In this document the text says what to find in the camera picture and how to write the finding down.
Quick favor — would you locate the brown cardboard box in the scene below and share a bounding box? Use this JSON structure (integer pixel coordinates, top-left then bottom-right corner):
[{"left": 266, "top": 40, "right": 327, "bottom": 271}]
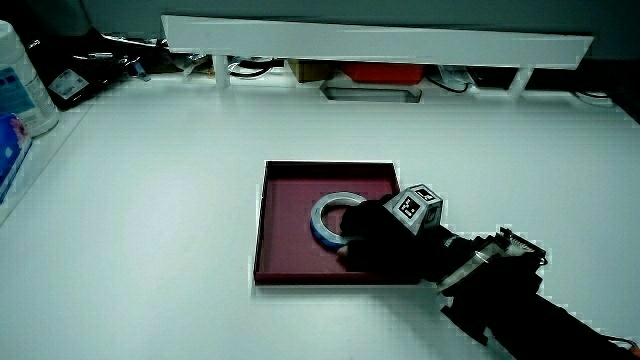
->
[{"left": 286, "top": 58, "right": 337, "bottom": 84}]

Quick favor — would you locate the blue tape roll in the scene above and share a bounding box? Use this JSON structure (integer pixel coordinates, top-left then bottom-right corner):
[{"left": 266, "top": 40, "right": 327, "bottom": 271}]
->
[{"left": 309, "top": 191, "right": 368, "bottom": 252}]

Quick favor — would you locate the person's right forearm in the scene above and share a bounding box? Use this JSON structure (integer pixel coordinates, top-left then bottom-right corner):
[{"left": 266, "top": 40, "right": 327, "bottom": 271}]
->
[{"left": 435, "top": 226, "right": 640, "bottom": 360}]

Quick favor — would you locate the blue tissue packet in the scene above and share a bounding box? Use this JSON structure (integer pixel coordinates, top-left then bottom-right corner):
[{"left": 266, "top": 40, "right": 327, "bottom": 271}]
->
[{"left": 0, "top": 112, "right": 34, "bottom": 204}]

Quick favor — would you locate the dark red square tray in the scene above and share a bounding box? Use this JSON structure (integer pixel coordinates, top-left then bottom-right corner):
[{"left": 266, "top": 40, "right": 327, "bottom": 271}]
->
[{"left": 253, "top": 159, "right": 422, "bottom": 287}]

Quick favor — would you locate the white cable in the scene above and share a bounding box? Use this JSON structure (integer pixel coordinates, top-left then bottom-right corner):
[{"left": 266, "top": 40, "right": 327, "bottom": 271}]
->
[{"left": 569, "top": 89, "right": 616, "bottom": 108}]

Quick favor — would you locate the black cable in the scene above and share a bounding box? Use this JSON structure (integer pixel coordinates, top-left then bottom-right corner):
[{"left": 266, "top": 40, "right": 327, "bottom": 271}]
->
[{"left": 227, "top": 57, "right": 276, "bottom": 79}]

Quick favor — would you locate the person's right hand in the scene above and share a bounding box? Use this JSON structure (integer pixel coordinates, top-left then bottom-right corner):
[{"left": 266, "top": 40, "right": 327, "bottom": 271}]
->
[{"left": 336, "top": 183, "right": 454, "bottom": 282}]

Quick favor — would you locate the red box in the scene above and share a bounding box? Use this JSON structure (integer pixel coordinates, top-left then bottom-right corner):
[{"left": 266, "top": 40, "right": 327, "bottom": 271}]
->
[{"left": 340, "top": 61, "right": 426, "bottom": 86}]

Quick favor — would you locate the white desk shelf riser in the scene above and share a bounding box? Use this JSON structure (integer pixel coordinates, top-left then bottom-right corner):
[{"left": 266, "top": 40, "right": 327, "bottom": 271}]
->
[{"left": 160, "top": 14, "right": 595, "bottom": 98}]

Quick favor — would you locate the white wipes canister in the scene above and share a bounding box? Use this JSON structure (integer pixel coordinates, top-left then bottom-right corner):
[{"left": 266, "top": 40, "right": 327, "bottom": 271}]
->
[{"left": 0, "top": 19, "right": 61, "bottom": 138}]

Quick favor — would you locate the black bag with white label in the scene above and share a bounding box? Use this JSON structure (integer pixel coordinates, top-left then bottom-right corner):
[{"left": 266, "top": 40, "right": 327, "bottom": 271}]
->
[{"left": 29, "top": 27, "right": 146, "bottom": 112}]

